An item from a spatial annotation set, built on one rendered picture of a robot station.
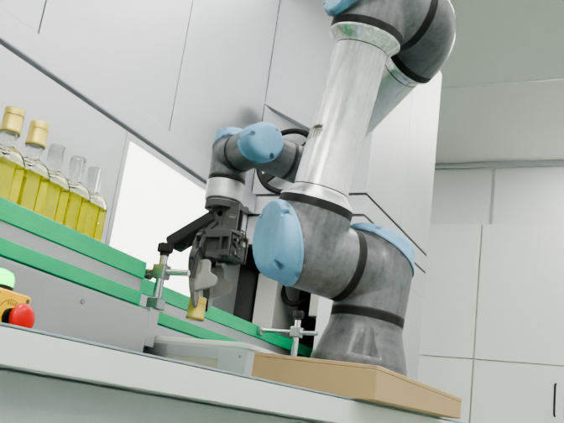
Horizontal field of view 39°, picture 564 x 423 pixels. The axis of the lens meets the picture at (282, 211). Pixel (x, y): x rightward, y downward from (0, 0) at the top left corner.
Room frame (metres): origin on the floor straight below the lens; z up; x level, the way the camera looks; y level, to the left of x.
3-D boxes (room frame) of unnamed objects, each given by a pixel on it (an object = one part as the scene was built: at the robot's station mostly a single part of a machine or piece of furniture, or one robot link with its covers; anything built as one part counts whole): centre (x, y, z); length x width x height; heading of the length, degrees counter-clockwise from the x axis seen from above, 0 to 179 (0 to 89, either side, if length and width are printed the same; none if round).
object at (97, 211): (1.47, 0.37, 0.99); 0.06 x 0.06 x 0.21; 63
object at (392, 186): (2.57, -0.22, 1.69); 0.70 x 0.37 x 0.89; 154
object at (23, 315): (1.03, 0.32, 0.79); 0.04 x 0.03 x 0.04; 154
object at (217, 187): (1.52, 0.12, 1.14); 0.08 x 0.08 x 0.05
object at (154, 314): (1.47, 0.25, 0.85); 0.09 x 0.04 x 0.07; 64
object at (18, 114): (1.26, 0.47, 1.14); 0.04 x 0.04 x 0.04
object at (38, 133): (1.31, 0.44, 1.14); 0.04 x 0.04 x 0.04
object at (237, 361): (1.53, 0.11, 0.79); 0.27 x 0.17 x 0.08; 64
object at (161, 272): (1.46, 0.23, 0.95); 0.17 x 0.03 x 0.12; 64
